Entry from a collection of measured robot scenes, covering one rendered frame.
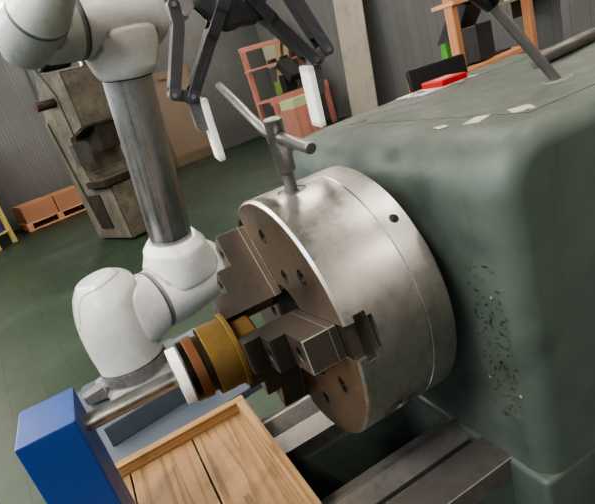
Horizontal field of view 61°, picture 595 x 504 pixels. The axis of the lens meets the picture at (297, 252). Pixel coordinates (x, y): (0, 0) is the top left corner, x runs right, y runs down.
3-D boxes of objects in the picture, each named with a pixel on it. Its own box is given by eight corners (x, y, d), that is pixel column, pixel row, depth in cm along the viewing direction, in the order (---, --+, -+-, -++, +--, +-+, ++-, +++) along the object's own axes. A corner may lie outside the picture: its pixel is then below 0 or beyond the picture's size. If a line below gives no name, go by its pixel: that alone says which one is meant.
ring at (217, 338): (231, 294, 64) (163, 326, 61) (257, 315, 56) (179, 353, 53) (254, 354, 67) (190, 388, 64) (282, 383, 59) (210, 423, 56)
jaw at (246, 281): (297, 294, 67) (256, 223, 71) (303, 280, 63) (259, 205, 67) (223, 331, 64) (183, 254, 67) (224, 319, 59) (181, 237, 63)
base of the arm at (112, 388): (80, 393, 122) (70, 374, 121) (163, 347, 133) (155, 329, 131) (97, 424, 107) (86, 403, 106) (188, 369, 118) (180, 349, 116)
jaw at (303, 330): (315, 293, 61) (365, 307, 50) (329, 329, 62) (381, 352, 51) (234, 334, 57) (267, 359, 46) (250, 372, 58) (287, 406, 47)
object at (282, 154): (310, 212, 59) (284, 115, 54) (292, 219, 58) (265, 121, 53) (303, 208, 61) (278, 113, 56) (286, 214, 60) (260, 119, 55)
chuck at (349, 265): (318, 334, 86) (270, 159, 73) (449, 445, 60) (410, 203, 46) (273, 358, 83) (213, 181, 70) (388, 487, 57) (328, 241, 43)
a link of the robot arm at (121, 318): (87, 369, 120) (46, 289, 113) (151, 329, 131) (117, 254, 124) (116, 386, 108) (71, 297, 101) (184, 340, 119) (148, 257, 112)
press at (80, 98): (86, 243, 700) (0, 59, 617) (162, 210, 758) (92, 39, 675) (113, 253, 597) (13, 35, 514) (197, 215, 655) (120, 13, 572)
